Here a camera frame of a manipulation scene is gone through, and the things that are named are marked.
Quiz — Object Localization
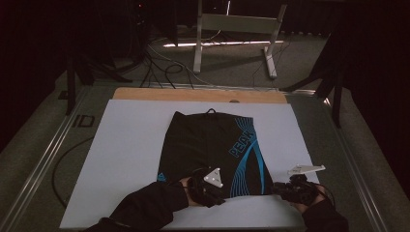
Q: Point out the thin black floor cable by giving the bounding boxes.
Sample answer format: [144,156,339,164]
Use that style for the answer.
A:
[51,136,95,209]

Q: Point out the person's left hand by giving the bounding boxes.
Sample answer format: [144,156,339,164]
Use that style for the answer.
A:
[179,176,199,208]

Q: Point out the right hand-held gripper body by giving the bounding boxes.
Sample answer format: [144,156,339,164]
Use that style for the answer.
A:
[278,164,327,206]

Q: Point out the white metal desk frame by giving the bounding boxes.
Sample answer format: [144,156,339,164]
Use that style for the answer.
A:
[192,0,288,80]

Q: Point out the bundle of floor cables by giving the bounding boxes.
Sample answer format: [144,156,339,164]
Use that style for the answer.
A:
[138,40,209,90]

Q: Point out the white board mat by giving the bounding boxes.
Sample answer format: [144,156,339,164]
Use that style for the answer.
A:
[59,99,321,230]

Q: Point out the black shorts with blue print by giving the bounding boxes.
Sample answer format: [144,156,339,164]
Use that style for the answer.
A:
[157,107,275,199]

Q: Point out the person's right hand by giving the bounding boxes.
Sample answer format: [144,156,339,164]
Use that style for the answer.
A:
[289,184,327,215]

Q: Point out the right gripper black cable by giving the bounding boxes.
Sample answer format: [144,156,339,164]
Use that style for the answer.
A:
[317,183,337,208]

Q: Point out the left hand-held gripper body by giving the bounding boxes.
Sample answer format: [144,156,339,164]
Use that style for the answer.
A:
[188,166,227,209]

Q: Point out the metal floor rail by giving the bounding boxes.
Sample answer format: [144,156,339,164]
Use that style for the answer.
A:
[284,89,392,232]
[0,86,92,232]

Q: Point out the black tripod stand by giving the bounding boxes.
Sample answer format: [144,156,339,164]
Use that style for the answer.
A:
[278,30,345,129]
[63,47,133,116]

